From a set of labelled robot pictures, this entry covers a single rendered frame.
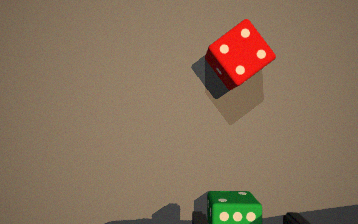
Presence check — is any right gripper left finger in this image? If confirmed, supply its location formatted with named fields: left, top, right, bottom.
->
left=192, top=211, right=208, bottom=224

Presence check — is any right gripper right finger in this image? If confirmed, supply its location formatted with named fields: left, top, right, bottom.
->
left=283, top=212, right=311, bottom=224

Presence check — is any red die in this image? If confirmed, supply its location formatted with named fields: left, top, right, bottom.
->
left=205, top=19, right=276, bottom=90

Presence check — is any green die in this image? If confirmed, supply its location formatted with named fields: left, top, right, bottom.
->
left=207, top=191, right=262, bottom=224

